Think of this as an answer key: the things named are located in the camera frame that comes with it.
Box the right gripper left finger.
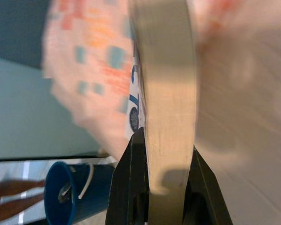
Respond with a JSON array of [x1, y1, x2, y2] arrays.
[[104, 127, 151, 225]]

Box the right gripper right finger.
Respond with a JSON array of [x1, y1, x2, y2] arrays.
[[182, 144, 234, 225]]

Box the white book blue letters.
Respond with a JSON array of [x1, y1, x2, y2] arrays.
[[123, 0, 199, 225]]

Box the pink patterned pillow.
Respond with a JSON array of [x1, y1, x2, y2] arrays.
[[41, 0, 281, 160]]

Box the blue plastic bucket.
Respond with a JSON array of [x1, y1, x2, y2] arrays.
[[43, 160, 116, 225]]

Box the person's bare leg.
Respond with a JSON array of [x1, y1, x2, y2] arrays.
[[0, 194, 45, 223], [0, 179, 46, 196]]

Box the pale bucket handle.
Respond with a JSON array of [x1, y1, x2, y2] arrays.
[[78, 163, 95, 200]]

